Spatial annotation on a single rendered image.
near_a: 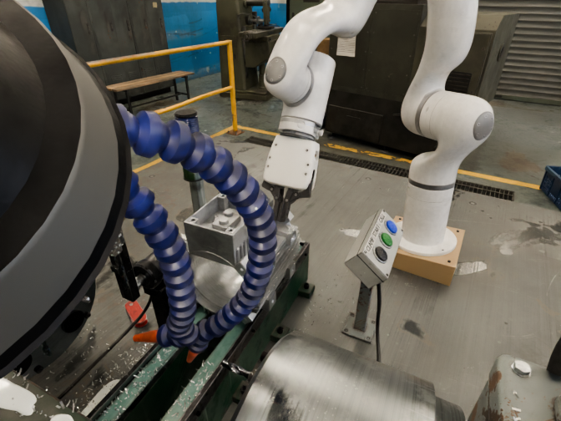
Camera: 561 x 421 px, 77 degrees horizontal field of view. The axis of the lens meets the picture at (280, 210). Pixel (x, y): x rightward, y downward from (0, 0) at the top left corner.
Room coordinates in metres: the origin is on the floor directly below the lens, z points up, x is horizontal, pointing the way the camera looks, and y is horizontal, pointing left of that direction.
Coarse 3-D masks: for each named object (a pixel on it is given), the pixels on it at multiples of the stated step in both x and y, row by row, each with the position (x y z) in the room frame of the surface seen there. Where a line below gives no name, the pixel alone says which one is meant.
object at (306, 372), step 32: (288, 352) 0.24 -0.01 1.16; (320, 352) 0.25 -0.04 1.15; (352, 352) 0.27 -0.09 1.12; (256, 384) 0.20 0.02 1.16; (288, 384) 0.20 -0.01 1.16; (320, 384) 0.20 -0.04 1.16; (352, 384) 0.20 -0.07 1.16; (384, 384) 0.21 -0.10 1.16; (416, 384) 0.21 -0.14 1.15; (256, 416) 0.17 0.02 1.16; (288, 416) 0.17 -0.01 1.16; (320, 416) 0.17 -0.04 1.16; (352, 416) 0.17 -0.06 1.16; (384, 416) 0.17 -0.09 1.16; (416, 416) 0.17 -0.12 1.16; (448, 416) 0.18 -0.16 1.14
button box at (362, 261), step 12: (372, 216) 0.65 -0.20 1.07; (384, 216) 0.63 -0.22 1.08; (372, 228) 0.58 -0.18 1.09; (384, 228) 0.60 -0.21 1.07; (360, 240) 0.57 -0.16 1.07; (372, 240) 0.55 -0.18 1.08; (396, 240) 0.59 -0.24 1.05; (360, 252) 0.51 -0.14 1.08; (372, 252) 0.52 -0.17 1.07; (396, 252) 0.56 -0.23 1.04; (348, 264) 0.51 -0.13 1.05; (360, 264) 0.50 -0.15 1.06; (372, 264) 0.50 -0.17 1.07; (384, 264) 0.51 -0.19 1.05; (360, 276) 0.50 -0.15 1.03; (372, 276) 0.49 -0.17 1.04; (384, 276) 0.48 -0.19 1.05
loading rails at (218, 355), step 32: (288, 288) 0.63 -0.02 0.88; (256, 320) 0.49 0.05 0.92; (160, 352) 0.42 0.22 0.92; (224, 352) 0.42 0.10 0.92; (256, 352) 0.49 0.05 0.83; (128, 384) 0.36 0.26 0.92; (160, 384) 0.38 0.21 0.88; (192, 384) 0.36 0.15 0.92; (224, 384) 0.38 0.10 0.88; (96, 416) 0.30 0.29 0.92; (128, 416) 0.32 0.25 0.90; (160, 416) 0.36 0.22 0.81; (192, 416) 0.31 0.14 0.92
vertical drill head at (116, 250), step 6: (120, 234) 0.30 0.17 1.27; (120, 240) 0.30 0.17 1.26; (114, 246) 0.29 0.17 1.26; (120, 246) 0.30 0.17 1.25; (114, 252) 0.29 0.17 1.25; (114, 258) 0.30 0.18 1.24; (120, 264) 0.30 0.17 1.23; (120, 270) 0.30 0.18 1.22; (126, 282) 0.30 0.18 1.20; (126, 288) 0.30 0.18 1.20; (48, 348) 0.22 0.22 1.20; (48, 354) 0.21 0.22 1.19
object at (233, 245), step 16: (208, 208) 0.58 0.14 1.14; (224, 208) 0.60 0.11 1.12; (192, 224) 0.51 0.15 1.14; (208, 224) 0.55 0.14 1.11; (224, 224) 0.53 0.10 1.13; (240, 224) 0.55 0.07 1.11; (192, 240) 0.51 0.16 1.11; (208, 240) 0.49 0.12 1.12; (224, 240) 0.48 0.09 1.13; (240, 240) 0.49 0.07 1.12; (208, 256) 0.50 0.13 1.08; (224, 256) 0.48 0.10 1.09; (240, 256) 0.49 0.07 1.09
